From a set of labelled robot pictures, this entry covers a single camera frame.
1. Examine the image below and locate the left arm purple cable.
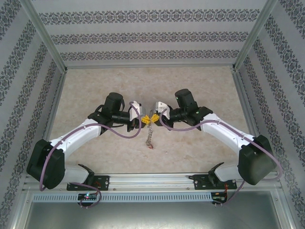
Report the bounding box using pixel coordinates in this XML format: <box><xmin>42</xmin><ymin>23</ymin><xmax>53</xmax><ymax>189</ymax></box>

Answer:
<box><xmin>39</xmin><ymin>102</ymin><xmax>142</xmax><ymax>209</ymax></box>

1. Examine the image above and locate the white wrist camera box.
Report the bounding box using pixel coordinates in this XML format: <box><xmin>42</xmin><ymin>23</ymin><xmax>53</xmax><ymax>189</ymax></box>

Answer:
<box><xmin>128</xmin><ymin>100</ymin><xmax>146</xmax><ymax>120</ymax></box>
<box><xmin>154</xmin><ymin>101</ymin><xmax>170</xmax><ymax>119</ymax></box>

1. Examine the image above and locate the right aluminium table edge rail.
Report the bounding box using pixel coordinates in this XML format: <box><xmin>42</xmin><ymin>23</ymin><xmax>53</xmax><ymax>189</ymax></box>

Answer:
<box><xmin>231</xmin><ymin>68</ymin><xmax>272</xmax><ymax>172</ymax></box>

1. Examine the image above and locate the aluminium frame post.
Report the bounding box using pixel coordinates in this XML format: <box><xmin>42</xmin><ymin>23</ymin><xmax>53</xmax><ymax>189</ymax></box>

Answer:
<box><xmin>231</xmin><ymin>0</ymin><xmax>280</xmax><ymax>72</ymax></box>
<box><xmin>19</xmin><ymin>0</ymin><xmax>68</xmax><ymax>73</ymax></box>

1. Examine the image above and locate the aluminium mounting rail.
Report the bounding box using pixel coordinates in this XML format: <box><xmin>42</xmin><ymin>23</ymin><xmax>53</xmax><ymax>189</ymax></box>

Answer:
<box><xmin>22</xmin><ymin>173</ymin><xmax>284</xmax><ymax>191</ymax></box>

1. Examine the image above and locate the left aluminium frame post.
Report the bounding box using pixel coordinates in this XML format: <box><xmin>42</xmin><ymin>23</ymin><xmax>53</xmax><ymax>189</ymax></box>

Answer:
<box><xmin>19</xmin><ymin>0</ymin><xmax>68</xmax><ymax>73</ymax></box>

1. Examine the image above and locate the right aluminium frame post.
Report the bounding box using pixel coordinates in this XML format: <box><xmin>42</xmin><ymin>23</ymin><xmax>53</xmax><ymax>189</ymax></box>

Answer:
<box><xmin>231</xmin><ymin>0</ymin><xmax>280</xmax><ymax>72</ymax></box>

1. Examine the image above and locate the left circuit board green light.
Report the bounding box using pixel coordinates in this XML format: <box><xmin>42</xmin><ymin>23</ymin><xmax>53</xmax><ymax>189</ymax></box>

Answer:
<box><xmin>77</xmin><ymin>193</ymin><xmax>99</xmax><ymax>201</ymax></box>

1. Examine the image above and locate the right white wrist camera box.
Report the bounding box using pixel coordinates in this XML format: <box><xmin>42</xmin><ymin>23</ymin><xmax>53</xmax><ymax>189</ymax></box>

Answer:
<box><xmin>154</xmin><ymin>101</ymin><xmax>170</xmax><ymax>119</ymax></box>

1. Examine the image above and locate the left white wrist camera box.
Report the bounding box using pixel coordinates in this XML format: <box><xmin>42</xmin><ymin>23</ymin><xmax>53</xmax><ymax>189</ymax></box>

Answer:
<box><xmin>128</xmin><ymin>100</ymin><xmax>146</xmax><ymax>120</ymax></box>

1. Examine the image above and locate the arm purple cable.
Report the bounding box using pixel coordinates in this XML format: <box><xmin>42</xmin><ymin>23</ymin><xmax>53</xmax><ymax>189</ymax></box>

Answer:
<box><xmin>159</xmin><ymin>108</ymin><xmax>284</xmax><ymax>206</ymax></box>
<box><xmin>39</xmin><ymin>102</ymin><xmax>142</xmax><ymax>209</ymax></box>

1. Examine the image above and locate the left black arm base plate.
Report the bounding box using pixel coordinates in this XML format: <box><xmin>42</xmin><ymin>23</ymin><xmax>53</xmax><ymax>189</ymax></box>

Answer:
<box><xmin>66</xmin><ymin>175</ymin><xmax>111</xmax><ymax>191</ymax></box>

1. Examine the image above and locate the left aluminium table edge rail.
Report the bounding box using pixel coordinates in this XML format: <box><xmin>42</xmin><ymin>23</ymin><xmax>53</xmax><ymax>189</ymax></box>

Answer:
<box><xmin>32</xmin><ymin>70</ymin><xmax>68</xmax><ymax>175</ymax></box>

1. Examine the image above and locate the grey slotted cable duct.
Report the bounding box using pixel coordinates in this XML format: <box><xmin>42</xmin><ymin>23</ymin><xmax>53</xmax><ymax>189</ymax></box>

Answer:
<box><xmin>32</xmin><ymin>192</ymin><xmax>213</xmax><ymax>202</ymax></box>

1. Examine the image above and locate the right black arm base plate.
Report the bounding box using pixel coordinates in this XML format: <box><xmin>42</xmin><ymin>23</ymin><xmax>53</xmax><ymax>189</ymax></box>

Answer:
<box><xmin>193</xmin><ymin>174</ymin><xmax>238</xmax><ymax>191</ymax></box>

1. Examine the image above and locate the grey sheet metal panel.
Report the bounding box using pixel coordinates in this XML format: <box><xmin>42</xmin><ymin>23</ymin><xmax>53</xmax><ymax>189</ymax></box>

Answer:
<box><xmin>23</xmin><ymin>190</ymin><xmax>293</xmax><ymax>229</ymax></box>

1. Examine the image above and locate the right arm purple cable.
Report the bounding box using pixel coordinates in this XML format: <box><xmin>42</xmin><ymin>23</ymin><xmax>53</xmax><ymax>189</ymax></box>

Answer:
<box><xmin>159</xmin><ymin>108</ymin><xmax>284</xmax><ymax>206</ymax></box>

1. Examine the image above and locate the aluminium table edge rail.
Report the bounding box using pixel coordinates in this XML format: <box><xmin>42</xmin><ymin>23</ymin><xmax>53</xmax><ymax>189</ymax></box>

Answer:
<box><xmin>32</xmin><ymin>70</ymin><xmax>68</xmax><ymax>175</ymax></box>
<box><xmin>231</xmin><ymin>68</ymin><xmax>272</xmax><ymax>172</ymax></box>

